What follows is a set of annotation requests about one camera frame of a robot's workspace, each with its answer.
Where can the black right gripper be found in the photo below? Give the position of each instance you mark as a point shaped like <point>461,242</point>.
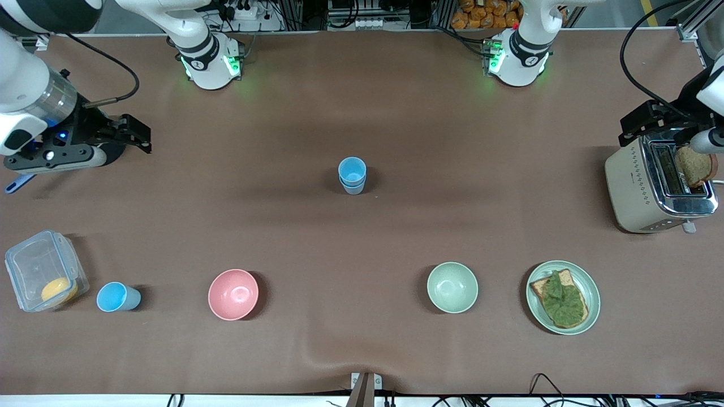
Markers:
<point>90,125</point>

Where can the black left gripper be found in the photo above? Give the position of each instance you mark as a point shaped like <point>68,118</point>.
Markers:
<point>660,115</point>

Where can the light blue plastic cup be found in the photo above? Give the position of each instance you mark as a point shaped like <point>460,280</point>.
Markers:
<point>116,297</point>
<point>353,191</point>
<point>352,168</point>

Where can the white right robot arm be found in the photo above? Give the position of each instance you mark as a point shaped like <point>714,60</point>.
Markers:
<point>22,73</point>

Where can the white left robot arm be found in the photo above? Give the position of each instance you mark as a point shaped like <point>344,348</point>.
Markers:
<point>523,51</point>

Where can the beige and chrome toaster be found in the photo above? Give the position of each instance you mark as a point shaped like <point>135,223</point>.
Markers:
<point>630,181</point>

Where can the dark crust bread slice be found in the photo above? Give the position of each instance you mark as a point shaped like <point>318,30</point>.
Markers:
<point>694,168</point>

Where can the white power strip with plugs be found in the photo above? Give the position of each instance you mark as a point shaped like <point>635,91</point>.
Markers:
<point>244,11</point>

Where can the clear plastic storage container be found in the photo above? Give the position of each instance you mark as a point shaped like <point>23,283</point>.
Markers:
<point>34,265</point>

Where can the orange round food item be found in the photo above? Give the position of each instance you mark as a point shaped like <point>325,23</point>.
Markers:
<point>58,289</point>

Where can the pale green round plate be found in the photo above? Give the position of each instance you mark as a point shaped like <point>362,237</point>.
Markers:
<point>591,294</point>

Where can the pink bowl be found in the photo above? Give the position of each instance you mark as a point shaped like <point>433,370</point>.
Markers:
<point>233,294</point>

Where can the green lettuce leaf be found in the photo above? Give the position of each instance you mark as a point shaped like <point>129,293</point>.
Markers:
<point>565,302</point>

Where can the toasted square bread slice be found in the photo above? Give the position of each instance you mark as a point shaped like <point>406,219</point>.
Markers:
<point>537,288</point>

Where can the pale green bowl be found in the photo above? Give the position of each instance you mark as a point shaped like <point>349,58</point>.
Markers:
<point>452,287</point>

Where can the aluminium frame rail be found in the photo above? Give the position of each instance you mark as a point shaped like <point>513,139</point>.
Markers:
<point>693,25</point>

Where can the grey metal table bracket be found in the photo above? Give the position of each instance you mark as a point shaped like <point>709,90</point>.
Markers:
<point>366,390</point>

